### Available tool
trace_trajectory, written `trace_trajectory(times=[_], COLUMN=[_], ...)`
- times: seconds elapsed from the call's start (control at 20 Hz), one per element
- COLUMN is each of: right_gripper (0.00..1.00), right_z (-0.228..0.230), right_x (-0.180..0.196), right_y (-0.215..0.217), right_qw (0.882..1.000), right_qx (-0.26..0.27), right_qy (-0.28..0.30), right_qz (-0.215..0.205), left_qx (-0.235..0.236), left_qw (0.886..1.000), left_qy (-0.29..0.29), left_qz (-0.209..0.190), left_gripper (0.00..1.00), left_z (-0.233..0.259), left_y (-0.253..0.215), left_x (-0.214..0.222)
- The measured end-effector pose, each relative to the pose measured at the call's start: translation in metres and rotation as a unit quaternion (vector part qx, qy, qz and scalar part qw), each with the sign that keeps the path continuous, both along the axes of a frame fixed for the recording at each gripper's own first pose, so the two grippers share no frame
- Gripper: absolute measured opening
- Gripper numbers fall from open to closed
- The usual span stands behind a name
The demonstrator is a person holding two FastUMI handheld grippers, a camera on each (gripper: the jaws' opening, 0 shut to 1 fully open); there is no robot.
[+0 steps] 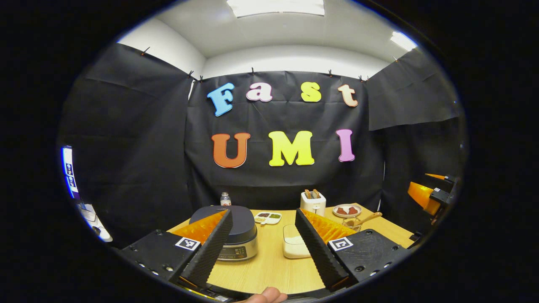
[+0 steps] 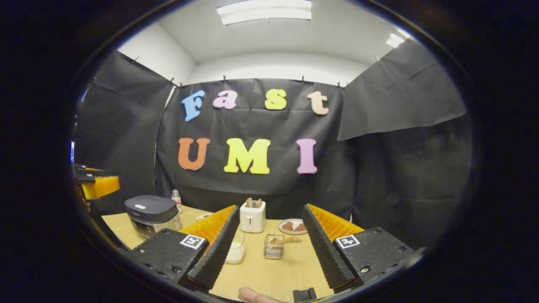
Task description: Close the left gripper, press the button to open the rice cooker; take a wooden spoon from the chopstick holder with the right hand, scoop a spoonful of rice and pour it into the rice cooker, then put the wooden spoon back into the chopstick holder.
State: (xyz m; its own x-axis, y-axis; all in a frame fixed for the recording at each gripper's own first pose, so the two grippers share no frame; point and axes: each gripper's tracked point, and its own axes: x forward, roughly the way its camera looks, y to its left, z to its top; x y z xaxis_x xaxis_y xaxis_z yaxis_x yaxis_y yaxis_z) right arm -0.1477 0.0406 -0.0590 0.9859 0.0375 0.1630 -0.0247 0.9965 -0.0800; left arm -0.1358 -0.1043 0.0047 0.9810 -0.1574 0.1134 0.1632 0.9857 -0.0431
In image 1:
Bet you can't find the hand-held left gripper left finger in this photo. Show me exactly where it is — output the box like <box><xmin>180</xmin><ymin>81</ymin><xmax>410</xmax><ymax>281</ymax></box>
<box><xmin>119</xmin><ymin>209</ymin><xmax>233</xmax><ymax>289</ymax></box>

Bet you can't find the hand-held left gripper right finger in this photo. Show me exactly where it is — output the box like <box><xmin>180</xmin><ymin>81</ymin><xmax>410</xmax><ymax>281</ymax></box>
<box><xmin>295</xmin><ymin>208</ymin><xmax>411</xmax><ymax>292</ymax></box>

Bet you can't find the clear box of rice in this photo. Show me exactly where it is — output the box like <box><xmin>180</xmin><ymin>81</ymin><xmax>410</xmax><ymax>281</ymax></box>
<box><xmin>283</xmin><ymin>223</ymin><xmax>313</xmax><ymax>259</ymax></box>

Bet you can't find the black rice cooker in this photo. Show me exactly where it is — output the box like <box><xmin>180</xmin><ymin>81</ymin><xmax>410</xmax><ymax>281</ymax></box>
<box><xmin>189</xmin><ymin>205</ymin><xmax>259</xmax><ymax>262</ymax></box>

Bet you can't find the metal wire chopstick holder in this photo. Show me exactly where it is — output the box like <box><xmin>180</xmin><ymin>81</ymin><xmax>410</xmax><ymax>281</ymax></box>
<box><xmin>342</xmin><ymin>217</ymin><xmax>363</xmax><ymax>233</ymax></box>

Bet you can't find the wooden spoon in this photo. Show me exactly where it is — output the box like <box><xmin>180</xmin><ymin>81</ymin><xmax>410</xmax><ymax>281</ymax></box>
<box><xmin>344</xmin><ymin>212</ymin><xmax>383</xmax><ymax>228</ymax></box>

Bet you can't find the white round plate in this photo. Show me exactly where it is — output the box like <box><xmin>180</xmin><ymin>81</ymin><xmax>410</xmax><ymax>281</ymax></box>
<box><xmin>332</xmin><ymin>204</ymin><xmax>363</xmax><ymax>218</ymax></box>

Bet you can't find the white toaster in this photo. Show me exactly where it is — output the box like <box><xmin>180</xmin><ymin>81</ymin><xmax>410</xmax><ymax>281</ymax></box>
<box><xmin>300</xmin><ymin>191</ymin><xmax>327</xmax><ymax>217</ymax></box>

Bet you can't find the white divided sauce dish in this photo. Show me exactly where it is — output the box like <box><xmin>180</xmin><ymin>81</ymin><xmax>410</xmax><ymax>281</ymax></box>
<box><xmin>254</xmin><ymin>212</ymin><xmax>282</xmax><ymax>225</ymax></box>

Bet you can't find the white side desk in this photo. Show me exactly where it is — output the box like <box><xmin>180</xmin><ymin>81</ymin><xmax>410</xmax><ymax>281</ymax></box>
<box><xmin>78</xmin><ymin>203</ymin><xmax>113</xmax><ymax>243</ymax></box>

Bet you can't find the small ceiling light panel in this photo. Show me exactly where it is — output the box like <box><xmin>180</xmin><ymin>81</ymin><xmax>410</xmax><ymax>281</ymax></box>
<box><xmin>390</xmin><ymin>31</ymin><xmax>418</xmax><ymax>52</ymax></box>

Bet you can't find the computer monitor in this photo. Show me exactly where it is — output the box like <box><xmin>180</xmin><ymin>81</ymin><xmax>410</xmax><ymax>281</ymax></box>
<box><xmin>61</xmin><ymin>145</ymin><xmax>81</xmax><ymax>199</ymax></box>

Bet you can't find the large ceiling light panel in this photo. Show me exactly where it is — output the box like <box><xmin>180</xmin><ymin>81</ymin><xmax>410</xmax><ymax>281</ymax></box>
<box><xmin>227</xmin><ymin>0</ymin><xmax>326</xmax><ymax>18</ymax></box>

